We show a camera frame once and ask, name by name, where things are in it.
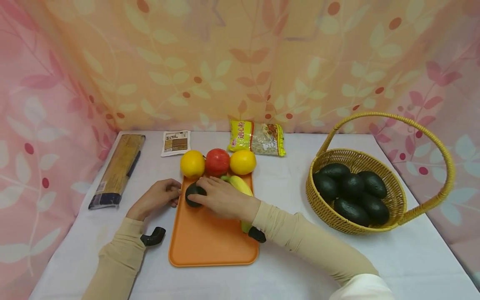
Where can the person's right hand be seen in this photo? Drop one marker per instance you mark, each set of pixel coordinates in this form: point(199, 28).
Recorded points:
point(225, 200)

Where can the person's left hand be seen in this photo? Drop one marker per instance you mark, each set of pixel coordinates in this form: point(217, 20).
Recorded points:
point(155, 198)

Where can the person's left fingers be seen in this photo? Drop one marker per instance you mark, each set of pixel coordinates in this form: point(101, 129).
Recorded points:
point(173, 187)

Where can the person's right thumb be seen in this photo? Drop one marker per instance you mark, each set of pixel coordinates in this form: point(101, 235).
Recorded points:
point(195, 200)

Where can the person's left thumb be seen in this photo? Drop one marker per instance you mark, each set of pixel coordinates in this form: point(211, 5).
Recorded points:
point(173, 203)

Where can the person's right fingers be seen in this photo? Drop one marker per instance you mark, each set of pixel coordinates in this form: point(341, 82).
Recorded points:
point(205, 182)

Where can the dark green avocado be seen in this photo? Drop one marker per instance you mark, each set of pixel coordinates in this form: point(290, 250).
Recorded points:
point(194, 191)

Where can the person's left forearm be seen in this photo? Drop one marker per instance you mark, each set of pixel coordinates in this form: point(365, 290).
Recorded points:
point(116, 262)

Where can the person's right forearm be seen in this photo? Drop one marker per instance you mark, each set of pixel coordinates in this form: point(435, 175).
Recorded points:
point(315, 246)

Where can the yellow orange fruit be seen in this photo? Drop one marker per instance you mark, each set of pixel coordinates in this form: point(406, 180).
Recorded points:
point(243, 162)
point(192, 164)

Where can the red apple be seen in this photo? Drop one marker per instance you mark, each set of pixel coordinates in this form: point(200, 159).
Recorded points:
point(217, 161)

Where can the yellow green banana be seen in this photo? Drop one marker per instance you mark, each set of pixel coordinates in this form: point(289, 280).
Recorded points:
point(242, 186)

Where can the black wrist band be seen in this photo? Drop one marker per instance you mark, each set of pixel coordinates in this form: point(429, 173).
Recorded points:
point(257, 234)
point(153, 236)

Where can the small white brown packet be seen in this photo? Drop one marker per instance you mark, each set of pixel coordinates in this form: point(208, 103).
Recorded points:
point(175, 143)

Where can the orange plastic tray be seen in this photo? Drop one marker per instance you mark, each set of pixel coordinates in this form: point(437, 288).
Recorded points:
point(210, 243)

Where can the long spaghetti packet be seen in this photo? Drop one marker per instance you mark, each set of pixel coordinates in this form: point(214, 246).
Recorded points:
point(118, 170)

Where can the yellow clear snack packet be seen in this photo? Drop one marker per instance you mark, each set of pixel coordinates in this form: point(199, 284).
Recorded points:
point(257, 138)

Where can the pile of dark avocados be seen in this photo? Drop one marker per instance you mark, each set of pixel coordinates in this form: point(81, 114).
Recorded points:
point(352, 193)

